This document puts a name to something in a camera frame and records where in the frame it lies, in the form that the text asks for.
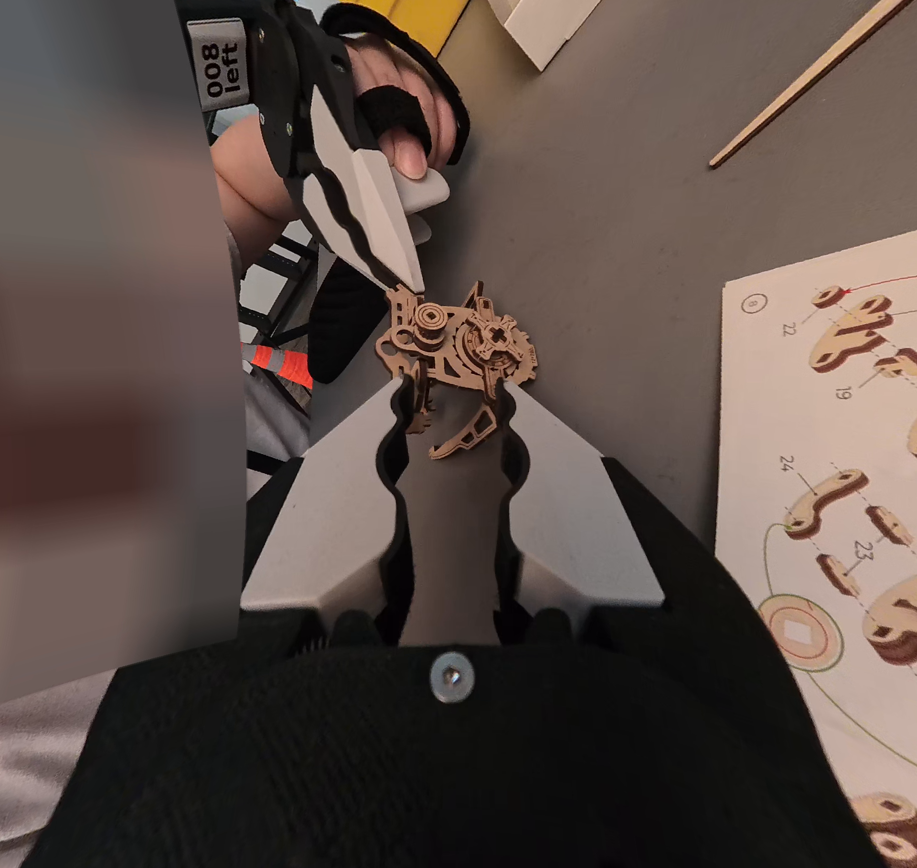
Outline white printed cardboard box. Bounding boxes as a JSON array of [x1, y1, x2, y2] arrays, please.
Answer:
[[468, 0, 637, 72]]

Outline person's left forearm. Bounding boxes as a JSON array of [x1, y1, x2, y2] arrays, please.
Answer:
[[213, 155, 310, 240]]

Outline person's left hand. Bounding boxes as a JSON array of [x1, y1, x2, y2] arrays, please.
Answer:
[[350, 33, 461, 183]]

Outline metal frame rack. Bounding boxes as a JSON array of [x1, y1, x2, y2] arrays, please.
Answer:
[[238, 232, 321, 328]]

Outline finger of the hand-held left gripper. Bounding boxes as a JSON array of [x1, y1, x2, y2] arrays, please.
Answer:
[[297, 173, 404, 289], [308, 86, 427, 293]]

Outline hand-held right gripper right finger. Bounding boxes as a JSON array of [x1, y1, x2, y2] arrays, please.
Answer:
[[493, 380, 666, 646]]

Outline printed instruction sheet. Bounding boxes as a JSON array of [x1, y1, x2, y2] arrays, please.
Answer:
[[715, 231, 917, 868]]

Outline grey clothing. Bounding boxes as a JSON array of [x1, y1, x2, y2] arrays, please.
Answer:
[[0, 667, 117, 868]]

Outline wooden model assembly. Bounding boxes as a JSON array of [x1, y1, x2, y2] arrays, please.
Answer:
[[374, 279, 540, 462]]

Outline thin wooden stick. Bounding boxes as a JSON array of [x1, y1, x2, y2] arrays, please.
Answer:
[[708, 0, 917, 169]]

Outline orange striped strap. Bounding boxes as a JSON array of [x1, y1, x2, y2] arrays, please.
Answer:
[[241, 341, 315, 391]]

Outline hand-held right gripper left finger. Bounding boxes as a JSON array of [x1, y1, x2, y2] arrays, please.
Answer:
[[240, 375, 418, 646]]

